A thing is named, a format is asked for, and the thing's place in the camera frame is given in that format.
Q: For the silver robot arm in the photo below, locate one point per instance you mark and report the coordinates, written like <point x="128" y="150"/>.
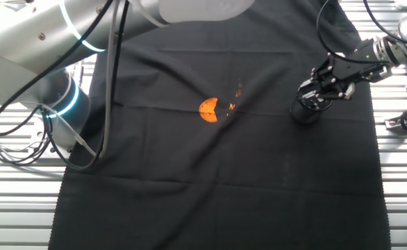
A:
<point x="26" y="52"/>

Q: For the black mesh pen holder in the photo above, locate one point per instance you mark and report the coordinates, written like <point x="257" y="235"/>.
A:
<point x="302" y="116"/>

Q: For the black table cloth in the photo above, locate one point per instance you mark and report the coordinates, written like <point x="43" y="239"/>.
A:
<point x="189" y="173"/>

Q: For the metal camera bracket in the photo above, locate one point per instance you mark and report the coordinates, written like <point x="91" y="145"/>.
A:
<point x="392" y="123"/>

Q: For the orange round patch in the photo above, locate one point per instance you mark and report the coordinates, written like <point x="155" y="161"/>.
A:
<point x="208" y="112"/>

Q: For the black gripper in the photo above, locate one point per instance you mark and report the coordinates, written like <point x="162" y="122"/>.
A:
<point x="356" y="64"/>

